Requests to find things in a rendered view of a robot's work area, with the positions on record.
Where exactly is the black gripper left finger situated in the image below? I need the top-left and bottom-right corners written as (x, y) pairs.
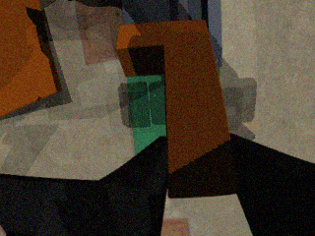
top-left (0, 137), bottom-right (168, 236)

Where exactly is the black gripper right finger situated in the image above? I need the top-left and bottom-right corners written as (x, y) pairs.
top-left (230, 134), bottom-right (315, 236)

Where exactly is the orange l-shaped part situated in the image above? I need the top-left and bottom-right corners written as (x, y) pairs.
top-left (115, 20), bottom-right (239, 198)

